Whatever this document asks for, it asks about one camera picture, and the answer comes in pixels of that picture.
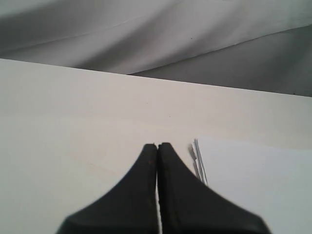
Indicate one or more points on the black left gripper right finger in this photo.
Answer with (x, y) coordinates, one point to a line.
(188, 206)

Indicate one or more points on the grey backdrop cloth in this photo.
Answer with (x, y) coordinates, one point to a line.
(263, 45)

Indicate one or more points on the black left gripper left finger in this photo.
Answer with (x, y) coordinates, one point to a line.
(128, 208)

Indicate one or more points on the white paper stack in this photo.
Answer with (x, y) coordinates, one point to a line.
(274, 183)

